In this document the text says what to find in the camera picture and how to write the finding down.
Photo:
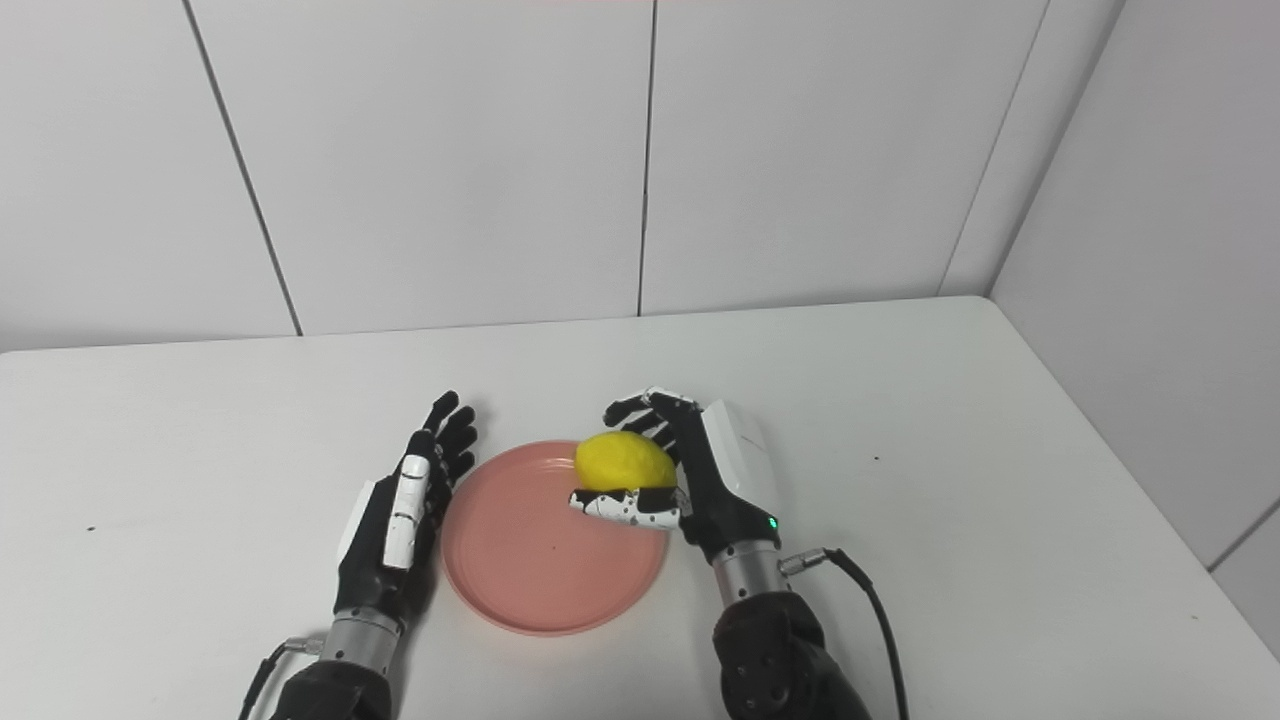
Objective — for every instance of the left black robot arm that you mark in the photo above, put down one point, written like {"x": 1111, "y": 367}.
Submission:
{"x": 335, "y": 670}

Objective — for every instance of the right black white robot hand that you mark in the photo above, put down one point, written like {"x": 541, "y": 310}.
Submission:
{"x": 715, "y": 480}

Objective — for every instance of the pink round plate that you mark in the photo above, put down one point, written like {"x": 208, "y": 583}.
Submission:
{"x": 540, "y": 560}

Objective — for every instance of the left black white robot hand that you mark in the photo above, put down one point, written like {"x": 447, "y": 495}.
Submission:
{"x": 400, "y": 520}

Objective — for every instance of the yellow lemon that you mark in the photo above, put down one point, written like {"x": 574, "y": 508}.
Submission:
{"x": 625, "y": 462}

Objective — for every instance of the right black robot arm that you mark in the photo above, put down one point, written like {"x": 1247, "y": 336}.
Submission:
{"x": 770, "y": 640}

